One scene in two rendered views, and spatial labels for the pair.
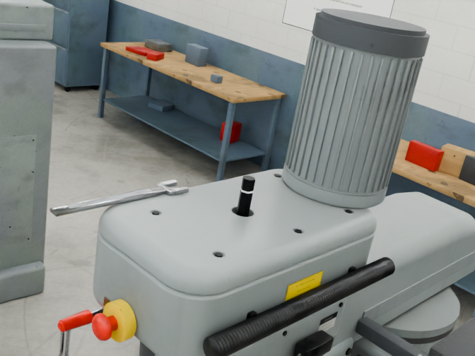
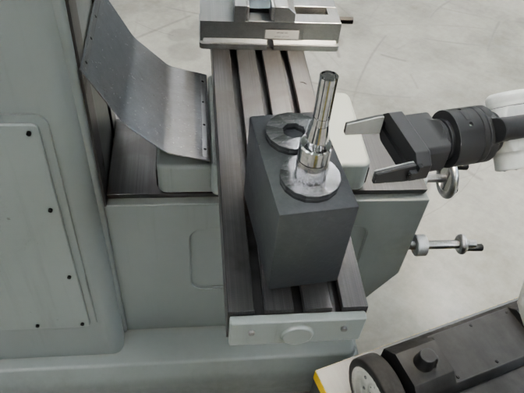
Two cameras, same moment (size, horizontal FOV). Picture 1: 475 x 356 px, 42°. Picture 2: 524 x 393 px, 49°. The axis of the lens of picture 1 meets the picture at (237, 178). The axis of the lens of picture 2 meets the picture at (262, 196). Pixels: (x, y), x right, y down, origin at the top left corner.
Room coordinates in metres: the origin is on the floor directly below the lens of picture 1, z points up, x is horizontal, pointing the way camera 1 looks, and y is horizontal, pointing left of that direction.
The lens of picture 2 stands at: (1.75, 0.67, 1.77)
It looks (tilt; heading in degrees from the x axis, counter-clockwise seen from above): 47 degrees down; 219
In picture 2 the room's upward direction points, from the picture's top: 6 degrees clockwise
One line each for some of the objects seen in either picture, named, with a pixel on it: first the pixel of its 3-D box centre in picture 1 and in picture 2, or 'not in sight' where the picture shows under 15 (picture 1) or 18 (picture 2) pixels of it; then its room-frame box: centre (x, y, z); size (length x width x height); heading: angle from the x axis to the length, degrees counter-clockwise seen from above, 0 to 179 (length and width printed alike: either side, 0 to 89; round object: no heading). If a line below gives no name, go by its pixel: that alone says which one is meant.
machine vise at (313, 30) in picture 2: not in sight; (269, 14); (0.76, -0.17, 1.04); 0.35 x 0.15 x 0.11; 138
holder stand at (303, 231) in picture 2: not in sight; (294, 196); (1.22, 0.30, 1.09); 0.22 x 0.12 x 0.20; 55
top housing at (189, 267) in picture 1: (241, 251); not in sight; (0.94, -0.03, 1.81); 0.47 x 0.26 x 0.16; 139
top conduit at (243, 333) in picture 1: (311, 299); not in sight; (0.86, -0.15, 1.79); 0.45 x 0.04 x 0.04; 139
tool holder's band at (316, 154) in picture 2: not in sight; (316, 146); (1.24, 0.34, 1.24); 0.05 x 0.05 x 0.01
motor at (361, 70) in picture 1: (351, 107); not in sight; (1.12, -0.18, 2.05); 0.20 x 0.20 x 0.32
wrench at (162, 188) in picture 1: (122, 198); not in sight; (0.89, 0.17, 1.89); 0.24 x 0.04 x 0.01; 138
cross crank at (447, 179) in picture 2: not in sight; (434, 178); (0.56, 0.31, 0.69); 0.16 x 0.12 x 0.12; 139
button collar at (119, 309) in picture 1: (119, 320); not in sight; (0.76, 0.13, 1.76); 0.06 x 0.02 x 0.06; 49
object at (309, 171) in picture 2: not in sight; (313, 161); (1.24, 0.34, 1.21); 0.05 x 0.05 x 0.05
